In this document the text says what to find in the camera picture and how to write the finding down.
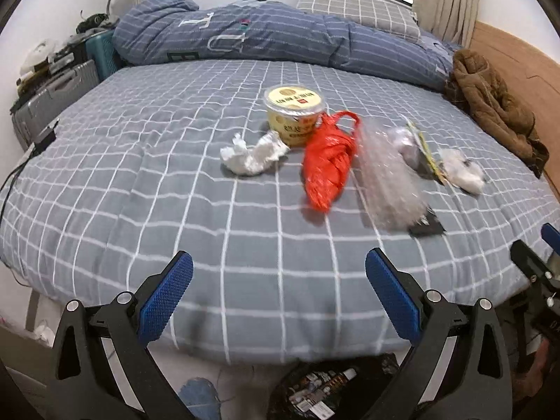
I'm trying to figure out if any red plastic bag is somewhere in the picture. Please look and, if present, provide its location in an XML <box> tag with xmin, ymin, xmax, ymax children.
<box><xmin>301</xmin><ymin>111</ymin><xmax>361</xmax><ymax>213</ymax></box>

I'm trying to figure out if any grey suitcase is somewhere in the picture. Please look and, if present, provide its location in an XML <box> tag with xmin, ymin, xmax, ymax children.
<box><xmin>10</xmin><ymin>58</ymin><xmax>102</xmax><ymax>150</ymax></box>

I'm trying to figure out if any teal suitcase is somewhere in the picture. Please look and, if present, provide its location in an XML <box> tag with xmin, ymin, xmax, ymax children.
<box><xmin>85</xmin><ymin>30</ymin><xmax>121</xmax><ymax>82</ymax></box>

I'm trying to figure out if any blue striped quilt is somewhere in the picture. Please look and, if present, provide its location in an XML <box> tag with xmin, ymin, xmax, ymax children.
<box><xmin>111</xmin><ymin>0</ymin><xmax>465</xmax><ymax>93</ymax></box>

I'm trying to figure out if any yellow lidded yogurt cup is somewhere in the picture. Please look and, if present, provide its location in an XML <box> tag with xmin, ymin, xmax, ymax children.
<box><xmin>263</xmin><ymin>84</ymin><xmax>327</xmax><ymax>148</ymax></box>

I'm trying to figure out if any clear plastic bag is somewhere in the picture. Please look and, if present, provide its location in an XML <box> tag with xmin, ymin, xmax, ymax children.
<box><xmin>356</xmin><ymin>118</ymin><xmax>430</xmax><ymax>231</ymax></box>

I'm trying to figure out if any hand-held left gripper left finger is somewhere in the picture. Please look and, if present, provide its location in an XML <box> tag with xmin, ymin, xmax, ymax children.
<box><xmin>50</xmin><ymin>251</ymin><xmax>194</xmax><ymax>420</ymax></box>

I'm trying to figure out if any silver foil wrapper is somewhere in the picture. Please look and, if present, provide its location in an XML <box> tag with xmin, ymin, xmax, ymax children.
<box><xmin>389</xmin><ymin>126</ymin><xmax>423</xmax><ymax>169</ymax></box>

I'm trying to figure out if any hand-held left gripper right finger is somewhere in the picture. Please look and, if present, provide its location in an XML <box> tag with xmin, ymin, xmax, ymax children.
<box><xmin>365</xmin><ymin>247</ymin><xmax>513</xmax><ymax>420</ymax></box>

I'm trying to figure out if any small white tissue wad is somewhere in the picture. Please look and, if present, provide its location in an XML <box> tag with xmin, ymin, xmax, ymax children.
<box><xmin>438</xmin><ymin>147</ymin><xmax>489</xmax><ymax>195</ymax></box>

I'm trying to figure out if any blue patterned floor mat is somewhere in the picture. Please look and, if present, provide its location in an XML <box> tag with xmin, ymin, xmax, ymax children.
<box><xmin>177</xmin><ymin>376</ymin><xmax>220</xmax><ymax>420</ymax></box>

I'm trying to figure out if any black sachet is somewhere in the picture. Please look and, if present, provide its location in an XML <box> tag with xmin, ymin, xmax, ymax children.
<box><xmin>407</xmin><ymin>207</ymin><xmax>446</xmax><ymax>238</ymax></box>

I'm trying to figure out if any brown padded jacket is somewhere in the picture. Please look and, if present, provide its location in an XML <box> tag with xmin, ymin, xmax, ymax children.
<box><xmin>443</xmin><ymin>49</ymin><xmax>550</xmax><ymax>179</ymax></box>

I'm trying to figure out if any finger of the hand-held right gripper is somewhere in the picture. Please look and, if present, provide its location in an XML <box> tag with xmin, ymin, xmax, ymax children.
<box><xmin>541</xmin><ymin>223</ymin><xmax>560</xmax><ymax>254</ymax></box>
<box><xmin>510</xmin><ymin>239</ymin><xmax>547</xmax><ymax>287</ymax></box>

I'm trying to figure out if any wooden headboard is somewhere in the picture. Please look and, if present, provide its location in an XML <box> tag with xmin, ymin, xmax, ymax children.
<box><xmin>467</xmin><ymin>19</ymin><xmax>560</xmax><ymax>204</ymax></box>

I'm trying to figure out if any black trash bag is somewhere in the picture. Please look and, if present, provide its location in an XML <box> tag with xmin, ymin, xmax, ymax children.
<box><xmin>266</xmin><ymin>352</ymin><xmax>417</xmax><ymax>420</ymax></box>

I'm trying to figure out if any white tissue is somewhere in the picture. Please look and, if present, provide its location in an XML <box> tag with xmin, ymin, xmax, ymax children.
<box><xmin>220</xmin><ymin>131</ymin><xmax>291</xmax><ymax>177</ymax></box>

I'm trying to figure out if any beige curtain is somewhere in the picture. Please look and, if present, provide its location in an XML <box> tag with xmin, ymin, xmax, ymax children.
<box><xmin>413</xmin><ymin>0</ymin><xmax>482</xmax><ymax>51</ymax></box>

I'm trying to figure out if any black charger block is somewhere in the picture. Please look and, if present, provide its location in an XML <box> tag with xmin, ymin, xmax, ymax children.
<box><xmin>32</xmin><ymin>119</ymin><xmax>60</xmax><ymax>155</ymax></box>

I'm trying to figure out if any white round appliance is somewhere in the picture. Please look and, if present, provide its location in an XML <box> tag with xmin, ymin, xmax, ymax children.
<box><xmin>19</xmin><ymin>38</ymin><xmax>58</xmax><ymax>73</ymax></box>

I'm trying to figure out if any grey checked bed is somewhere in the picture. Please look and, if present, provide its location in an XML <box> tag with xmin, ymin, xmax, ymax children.
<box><xmin>0</xmin><ymin>58</ymin><xmax>560</xmax><ymax>366</ymax></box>

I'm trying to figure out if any yellow green snack wrapper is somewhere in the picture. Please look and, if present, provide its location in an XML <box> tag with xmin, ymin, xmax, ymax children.
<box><xmin>406</xmin><ymin>120</ymin><xmax>448</xmax><ymax>185</ymax></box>

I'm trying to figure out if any grey checked pillow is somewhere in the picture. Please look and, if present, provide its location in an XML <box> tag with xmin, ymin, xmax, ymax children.
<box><xmin>296</xmin><ymin>0</ymin><xmax>422</xmax><ymax>45</ymax></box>

